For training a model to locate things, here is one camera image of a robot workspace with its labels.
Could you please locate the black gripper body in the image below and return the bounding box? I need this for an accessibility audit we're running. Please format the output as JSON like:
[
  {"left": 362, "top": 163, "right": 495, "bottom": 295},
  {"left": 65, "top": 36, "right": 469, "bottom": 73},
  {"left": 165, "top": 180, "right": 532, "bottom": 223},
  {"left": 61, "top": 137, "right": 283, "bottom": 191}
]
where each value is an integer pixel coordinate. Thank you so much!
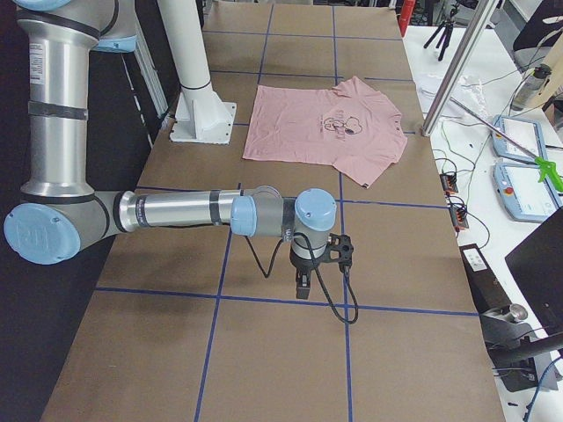
[{"left": 289, "top": 250, "right": 318, "bottom": 281}]

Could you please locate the pink Snoopy t-shirt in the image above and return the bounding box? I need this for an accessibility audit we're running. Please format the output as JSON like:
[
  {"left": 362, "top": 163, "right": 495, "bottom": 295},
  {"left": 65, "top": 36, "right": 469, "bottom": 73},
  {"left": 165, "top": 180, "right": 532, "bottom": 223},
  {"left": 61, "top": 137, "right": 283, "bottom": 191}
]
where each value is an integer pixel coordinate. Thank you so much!
[{"left": 243, "top": 76, "right": 407, "bottom": 188}]

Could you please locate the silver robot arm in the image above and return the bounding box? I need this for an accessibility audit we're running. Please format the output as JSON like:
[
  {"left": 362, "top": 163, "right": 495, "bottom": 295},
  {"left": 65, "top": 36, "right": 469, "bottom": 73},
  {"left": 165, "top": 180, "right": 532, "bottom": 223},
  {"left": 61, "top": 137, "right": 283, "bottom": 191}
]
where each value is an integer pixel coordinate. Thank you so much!
[{"left": 4, "top": 1, "right": 346, "bottom": 299}]

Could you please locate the orange connector board lower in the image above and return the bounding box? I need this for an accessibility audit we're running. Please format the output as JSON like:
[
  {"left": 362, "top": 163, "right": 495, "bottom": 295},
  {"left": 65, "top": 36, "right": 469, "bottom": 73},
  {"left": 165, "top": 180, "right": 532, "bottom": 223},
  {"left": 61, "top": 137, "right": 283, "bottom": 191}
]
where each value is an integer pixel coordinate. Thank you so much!
[{"left": 450, "top": 204, "right": 469, "bottom": 232}]

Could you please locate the orange connector board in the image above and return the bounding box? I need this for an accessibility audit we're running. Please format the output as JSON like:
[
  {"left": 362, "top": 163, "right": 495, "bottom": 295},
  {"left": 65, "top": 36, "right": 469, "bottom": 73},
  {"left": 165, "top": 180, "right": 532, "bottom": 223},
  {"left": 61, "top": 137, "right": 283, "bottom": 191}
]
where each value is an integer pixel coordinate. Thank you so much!
[
  {"left": 450, "top": 204, "right": 469, "bottom": 232},
  {"left": 440, "top": 172, "right": 458, "bottom": 195}
]

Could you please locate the orange connector board upper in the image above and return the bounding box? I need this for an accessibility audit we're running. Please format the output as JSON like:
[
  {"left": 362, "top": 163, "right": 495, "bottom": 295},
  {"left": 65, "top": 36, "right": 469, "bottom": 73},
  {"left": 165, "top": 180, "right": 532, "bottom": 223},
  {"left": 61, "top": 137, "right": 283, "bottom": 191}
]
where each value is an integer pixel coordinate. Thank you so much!
[{"left": 440, "top": 172, "right": 458, "bottom": 195}]

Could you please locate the black box with label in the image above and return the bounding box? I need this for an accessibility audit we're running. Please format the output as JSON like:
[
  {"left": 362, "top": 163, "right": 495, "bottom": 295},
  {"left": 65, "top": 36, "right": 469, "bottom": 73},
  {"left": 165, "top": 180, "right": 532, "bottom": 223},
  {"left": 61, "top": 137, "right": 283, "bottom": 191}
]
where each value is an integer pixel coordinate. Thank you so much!
[{"left": 459, "top": 242, "right": 536, "bottom": 353}]

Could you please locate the lower blue teach pendant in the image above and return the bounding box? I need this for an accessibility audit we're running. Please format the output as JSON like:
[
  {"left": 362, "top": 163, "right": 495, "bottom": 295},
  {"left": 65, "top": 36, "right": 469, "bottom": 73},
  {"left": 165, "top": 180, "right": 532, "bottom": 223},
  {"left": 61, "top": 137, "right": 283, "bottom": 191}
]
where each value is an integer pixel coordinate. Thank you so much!
[{"left": 494, "top": 163, "right": 562, "bottom": 223}]

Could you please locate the blue teach pendant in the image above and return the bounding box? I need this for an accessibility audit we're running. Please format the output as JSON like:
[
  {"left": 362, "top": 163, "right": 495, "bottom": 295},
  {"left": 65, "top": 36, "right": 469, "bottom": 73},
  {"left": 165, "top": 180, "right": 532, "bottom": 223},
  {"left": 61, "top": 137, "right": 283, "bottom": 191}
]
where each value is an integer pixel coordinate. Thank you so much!
[
  {"left": 494, "top": 163, "right": 562, "bottom": 223},
  {"left": 492, "top": 115, "right": 547, "bottom": 164}
]

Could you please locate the upper blue teach pendant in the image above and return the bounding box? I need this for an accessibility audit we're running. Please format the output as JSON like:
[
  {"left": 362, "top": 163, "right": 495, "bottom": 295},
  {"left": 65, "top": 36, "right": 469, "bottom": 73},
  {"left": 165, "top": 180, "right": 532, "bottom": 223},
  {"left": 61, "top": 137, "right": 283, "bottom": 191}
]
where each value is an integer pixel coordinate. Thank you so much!
[{"left": 492, "top": 115, "right": 547, "bottom": 164}]

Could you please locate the long reach grabber stick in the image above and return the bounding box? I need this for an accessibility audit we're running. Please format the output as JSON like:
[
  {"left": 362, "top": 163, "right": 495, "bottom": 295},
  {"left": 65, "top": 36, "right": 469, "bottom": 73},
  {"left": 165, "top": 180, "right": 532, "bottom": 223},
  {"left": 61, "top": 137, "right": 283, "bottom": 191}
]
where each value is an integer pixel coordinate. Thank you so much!
[{"left": 449, "top": 97, "right": 563, "bottom": 193}]

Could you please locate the grey water bottle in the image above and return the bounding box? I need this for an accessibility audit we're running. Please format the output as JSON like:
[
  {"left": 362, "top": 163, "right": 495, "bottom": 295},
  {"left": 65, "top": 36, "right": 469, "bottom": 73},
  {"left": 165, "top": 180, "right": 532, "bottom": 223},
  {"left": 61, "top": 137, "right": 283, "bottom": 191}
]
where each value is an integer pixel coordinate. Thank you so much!
[{"left": 510, "top": 63, "right": 552, "bottom": 111}]

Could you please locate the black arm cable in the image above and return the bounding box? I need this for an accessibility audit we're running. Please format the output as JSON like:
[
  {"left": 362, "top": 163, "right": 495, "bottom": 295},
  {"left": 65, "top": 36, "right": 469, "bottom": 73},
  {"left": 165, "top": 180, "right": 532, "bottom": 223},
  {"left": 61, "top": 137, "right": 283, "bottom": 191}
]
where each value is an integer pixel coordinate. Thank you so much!
[{"left": 245, "top": 231, "right": 360, "bottom": 325}]

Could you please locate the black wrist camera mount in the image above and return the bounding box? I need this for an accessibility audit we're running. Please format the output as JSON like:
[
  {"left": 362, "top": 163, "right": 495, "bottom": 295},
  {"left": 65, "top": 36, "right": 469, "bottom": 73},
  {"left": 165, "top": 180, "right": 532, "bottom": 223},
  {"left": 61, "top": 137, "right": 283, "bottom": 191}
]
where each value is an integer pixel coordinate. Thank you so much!
[{"left": 322, "top": 233, "right": 355, "bottom": 276}]

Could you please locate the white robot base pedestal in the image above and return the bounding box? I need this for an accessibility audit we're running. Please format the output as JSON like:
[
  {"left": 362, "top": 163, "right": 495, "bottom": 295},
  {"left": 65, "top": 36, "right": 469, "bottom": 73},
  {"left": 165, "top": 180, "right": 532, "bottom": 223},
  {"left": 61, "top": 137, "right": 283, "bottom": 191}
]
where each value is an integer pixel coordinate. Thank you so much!
[{"left": 157, "top": 0, "right": 237, "bottom": 145}]

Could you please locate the black camera tripod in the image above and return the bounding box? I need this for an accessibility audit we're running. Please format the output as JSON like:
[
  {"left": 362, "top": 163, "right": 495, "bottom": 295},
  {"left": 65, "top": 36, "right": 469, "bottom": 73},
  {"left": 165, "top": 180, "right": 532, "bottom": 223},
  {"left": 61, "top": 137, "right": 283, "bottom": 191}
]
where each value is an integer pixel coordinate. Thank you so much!
[{"left": 423, "top": 4, "right": 458, "bottom": 62}]

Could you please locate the aluminium frame post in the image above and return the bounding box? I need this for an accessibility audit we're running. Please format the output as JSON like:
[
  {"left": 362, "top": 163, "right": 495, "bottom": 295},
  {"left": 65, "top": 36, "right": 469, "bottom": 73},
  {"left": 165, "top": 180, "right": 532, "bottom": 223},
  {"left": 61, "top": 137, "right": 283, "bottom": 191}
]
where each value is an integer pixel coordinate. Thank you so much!
[{"left": 421, "top": 0, "right": 497, "bottom": 136}]

